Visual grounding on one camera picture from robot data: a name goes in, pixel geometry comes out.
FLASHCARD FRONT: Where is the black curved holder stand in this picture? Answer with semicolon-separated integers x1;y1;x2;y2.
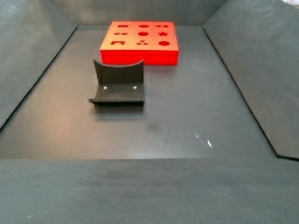
88;60;146;105

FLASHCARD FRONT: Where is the red shape sorter box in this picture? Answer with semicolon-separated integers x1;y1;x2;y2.
99;21;181;66

